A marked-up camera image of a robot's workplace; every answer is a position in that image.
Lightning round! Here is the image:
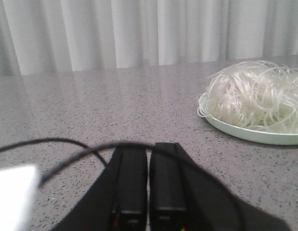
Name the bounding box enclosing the white pleated curtain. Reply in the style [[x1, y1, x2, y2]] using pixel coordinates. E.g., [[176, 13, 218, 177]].
[[0, 0, 298, 76]]

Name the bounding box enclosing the white translucent vermicelli bundle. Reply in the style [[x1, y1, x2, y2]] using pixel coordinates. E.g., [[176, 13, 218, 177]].
[[197, 60, 298, 134]]

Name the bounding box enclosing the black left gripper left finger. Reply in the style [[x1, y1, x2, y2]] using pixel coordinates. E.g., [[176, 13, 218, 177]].
[[53, 147, 148, 231]]

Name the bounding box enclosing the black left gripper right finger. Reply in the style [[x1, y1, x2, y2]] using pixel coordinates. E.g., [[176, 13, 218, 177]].
[[150, 142, 290, 231]]

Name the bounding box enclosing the white blurry box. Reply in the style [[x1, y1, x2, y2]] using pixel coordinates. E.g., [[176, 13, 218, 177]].
[[0, 165, 41, 231]]

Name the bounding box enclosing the thin black cable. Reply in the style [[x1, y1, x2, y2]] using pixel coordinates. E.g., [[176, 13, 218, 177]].
[[0, 137, 238, 205]]

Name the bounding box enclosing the light green round plate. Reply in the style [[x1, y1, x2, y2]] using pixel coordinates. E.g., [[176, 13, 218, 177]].
[[198, 92, 298, 146]]

